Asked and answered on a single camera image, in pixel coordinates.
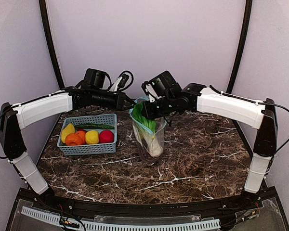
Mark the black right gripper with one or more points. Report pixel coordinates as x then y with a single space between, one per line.
148 110

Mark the light blue plastic basket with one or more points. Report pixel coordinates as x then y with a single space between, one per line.
109 122

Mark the black front rail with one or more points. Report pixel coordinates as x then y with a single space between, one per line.
219 208

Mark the yellow lemon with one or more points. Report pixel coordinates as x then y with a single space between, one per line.
92 137

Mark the yellow pear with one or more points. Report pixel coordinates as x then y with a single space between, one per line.
69 129

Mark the red apple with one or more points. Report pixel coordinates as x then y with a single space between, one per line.
106 136

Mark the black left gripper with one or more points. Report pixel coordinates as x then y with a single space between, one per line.
121 101

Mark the white garlic bulb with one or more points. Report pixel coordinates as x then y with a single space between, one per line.
146 129

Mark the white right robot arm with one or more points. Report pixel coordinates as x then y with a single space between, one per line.
166 96

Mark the light blue cable duct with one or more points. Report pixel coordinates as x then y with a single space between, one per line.
107 223

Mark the orange fruit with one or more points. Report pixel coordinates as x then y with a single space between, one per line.
73 139

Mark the clear zip top bag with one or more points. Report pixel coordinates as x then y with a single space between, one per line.
141 144

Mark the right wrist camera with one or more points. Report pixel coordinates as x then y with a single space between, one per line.
149 90

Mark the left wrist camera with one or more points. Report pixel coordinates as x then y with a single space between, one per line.
123 82

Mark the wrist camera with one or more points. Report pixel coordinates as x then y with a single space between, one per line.
123 82
149 90

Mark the small orange tangerine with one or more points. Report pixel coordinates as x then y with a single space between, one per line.
82 135

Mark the green cucumber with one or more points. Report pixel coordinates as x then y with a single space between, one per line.
93 126

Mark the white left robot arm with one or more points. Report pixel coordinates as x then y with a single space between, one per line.
15 117

